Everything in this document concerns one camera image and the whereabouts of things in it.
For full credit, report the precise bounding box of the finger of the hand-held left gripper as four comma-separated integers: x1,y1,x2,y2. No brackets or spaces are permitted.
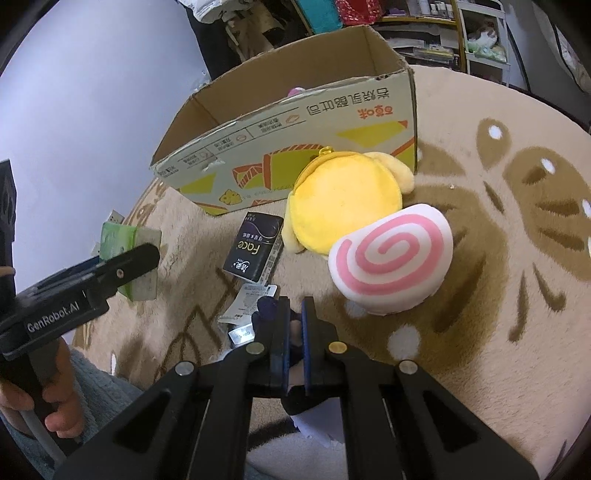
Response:
95,243,161,301

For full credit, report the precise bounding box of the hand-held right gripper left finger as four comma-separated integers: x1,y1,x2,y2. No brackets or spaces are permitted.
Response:
53,296,291,480

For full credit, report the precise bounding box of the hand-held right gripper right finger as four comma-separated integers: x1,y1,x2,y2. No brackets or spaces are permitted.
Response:
301,296,539,480

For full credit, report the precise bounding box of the green tissue pack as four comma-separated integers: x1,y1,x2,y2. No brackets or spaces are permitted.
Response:
98,222,162,303

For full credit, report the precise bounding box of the dark purple plush toy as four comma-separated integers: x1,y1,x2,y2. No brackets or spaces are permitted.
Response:
252,295,335,418

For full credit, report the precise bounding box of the person's left hand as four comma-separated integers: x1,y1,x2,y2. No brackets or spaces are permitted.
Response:
0,340,87,438

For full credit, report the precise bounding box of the small silver packet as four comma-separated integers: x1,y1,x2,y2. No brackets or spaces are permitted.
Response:
228,325,257,349

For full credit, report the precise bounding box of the white paper receipt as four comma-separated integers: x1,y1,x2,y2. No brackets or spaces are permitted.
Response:
217,282,278,325

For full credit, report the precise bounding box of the black tissue pack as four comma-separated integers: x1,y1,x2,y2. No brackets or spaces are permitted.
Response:
222,211,284,283

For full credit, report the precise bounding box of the pink swirl plush pillow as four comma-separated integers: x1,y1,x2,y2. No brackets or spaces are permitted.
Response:
328,202,455,317

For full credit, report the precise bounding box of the yellow round plush toy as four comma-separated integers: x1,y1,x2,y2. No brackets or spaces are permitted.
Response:
281,147,415,254

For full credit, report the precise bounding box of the beige patterned fleece blanket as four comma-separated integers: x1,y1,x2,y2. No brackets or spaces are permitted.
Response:
69,65,591,480

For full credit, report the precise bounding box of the printed cardboard box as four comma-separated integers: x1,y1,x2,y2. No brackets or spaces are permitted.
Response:
150,25,419,217

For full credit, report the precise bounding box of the teal box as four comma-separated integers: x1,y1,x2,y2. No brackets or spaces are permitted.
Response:
295,0,345,34

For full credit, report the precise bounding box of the white metal shelf rack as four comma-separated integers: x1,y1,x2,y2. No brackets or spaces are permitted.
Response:
455,0,514,88

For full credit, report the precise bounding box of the red patterned cloth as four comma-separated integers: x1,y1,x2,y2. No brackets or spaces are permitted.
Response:
335,0,386,26

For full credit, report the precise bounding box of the white and brown plush toy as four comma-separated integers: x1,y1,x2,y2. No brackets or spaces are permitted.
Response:
466,25,502,54

